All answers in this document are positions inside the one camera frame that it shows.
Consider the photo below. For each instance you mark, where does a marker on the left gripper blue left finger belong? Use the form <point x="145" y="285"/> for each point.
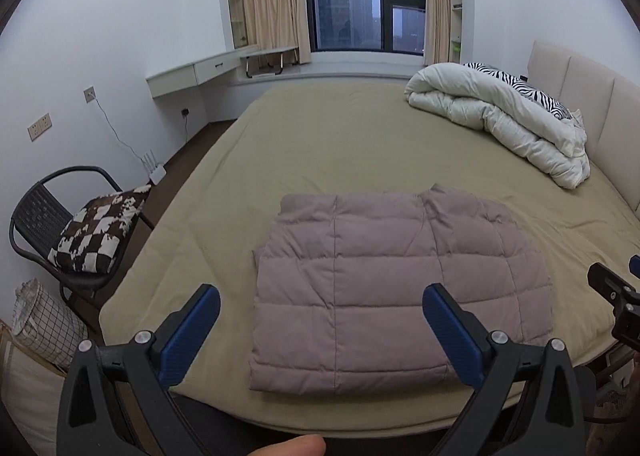
<point x="182" y="334"/>

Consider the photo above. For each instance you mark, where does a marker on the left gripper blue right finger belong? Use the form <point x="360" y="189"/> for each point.
<point x="462" y="337"/>

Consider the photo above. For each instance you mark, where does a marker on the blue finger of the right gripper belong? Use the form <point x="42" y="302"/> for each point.
<point x="634" y="265"/>
<point x="608" y="285"/>

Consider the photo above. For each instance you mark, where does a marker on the mauve puffer jacket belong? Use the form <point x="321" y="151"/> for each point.
<point x="338" y="304"/>

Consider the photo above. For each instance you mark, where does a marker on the left hand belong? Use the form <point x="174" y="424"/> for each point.
<point x="312" y="445"/>

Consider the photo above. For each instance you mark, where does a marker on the brown white checkered cushion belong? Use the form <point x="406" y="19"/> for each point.
<point x="91" y="239"/>

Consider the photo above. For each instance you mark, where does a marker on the white folded duvet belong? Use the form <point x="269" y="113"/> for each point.
<point x="480" y="102"/>

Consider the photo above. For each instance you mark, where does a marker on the beige padded headboard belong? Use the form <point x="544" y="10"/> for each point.
<point x="609" y="104"/>

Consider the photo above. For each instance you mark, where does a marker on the white wifi router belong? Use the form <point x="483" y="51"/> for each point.
<point x="153" y="168"/>

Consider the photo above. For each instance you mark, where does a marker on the zebra print pillow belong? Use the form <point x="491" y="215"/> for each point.
<point x="552" y="106"/>

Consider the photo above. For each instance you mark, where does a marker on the beige right curtain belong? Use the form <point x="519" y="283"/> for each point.
<point x="437" y="31"/>

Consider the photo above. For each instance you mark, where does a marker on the beige curtain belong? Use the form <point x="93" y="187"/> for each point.
<point x="437" y="31"/>
<point x="279" y="23"/>

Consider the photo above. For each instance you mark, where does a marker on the black framed window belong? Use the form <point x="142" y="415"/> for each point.
<point x="393" y="26"/>

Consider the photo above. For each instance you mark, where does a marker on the beige left curtain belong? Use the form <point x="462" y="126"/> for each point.
<point x="279" y="23"/>

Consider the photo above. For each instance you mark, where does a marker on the white wire laundry basket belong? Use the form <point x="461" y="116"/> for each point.
<point x="45" y="326"/>

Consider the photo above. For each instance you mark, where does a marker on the black wire chair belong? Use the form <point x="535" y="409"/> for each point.
<point x="35" y="227"/>

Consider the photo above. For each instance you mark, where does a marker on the wall socket plate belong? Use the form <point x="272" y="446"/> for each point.
<point x="90" y="94"/>

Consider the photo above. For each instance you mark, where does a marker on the white wall desk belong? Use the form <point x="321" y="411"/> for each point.
<point x="196" y="73"/>

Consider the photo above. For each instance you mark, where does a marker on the right wall shelf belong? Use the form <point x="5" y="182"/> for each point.
<point x="455" y="31"/>

